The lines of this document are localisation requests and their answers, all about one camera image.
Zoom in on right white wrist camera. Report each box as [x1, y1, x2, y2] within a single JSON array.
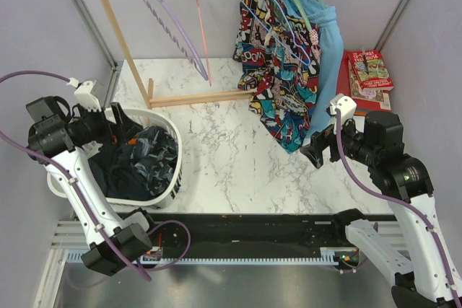
[[326, 93, 357, 125]]

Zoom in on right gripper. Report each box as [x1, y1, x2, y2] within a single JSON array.
[[300, 110, 379, 167]]

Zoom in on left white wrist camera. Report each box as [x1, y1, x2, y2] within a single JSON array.
[[74, 80, 102, 112]]

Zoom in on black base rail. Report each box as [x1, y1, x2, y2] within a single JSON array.
[[150, 214, 353, 260]]

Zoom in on purple cable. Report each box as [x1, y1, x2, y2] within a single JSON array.
[[0, 70, 192, 283], [334, 107, 462, 308]]

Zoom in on light blue wire hanger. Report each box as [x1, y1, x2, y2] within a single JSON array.
[[239, 0, 312, 66]]

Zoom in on wooden clothes rack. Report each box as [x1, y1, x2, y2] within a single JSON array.
[[100, 0, 253, 109]]

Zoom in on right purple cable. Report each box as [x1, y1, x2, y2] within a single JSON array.
[[334, 107, 462, 308]]

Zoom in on light blue shorts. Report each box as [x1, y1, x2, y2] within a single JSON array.
[[299, 0, 344, 145]]

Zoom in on purple plastic hanger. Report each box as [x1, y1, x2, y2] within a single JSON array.
[[142, 0, 211, 82]]

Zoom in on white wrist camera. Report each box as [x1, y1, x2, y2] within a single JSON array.
[[74, 80, 102, 112], [326, 93, 357, 125]]

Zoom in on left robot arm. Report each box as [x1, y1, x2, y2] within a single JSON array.
[[26, 97, 159, 276]]

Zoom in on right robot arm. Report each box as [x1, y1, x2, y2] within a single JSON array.
[[300, 111, 461, 307]]

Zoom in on red illustrated book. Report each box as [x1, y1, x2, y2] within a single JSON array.
[[346, 50, 394, 91]]

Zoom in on large red book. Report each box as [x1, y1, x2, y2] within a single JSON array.
[[336, 51, 391, 116]]

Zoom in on dark navy garment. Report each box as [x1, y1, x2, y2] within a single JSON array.
[[88, 144, 152, 201]]

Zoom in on pink wire hanger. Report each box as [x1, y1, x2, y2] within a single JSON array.
[[196, 0, 212, 87]]

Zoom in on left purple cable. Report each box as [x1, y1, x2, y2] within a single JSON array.
[[0, 70, 192, 283]]

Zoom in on colourful comic-print shorts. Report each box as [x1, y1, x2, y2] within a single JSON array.
[[233, 0, 321, 154]]

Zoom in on white laundry basket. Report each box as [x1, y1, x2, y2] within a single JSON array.
[[63, 102, 183, 209]]

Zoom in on dark leaf-print shorts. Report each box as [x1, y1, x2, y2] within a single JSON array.
[[131, 126, 178, 198]]

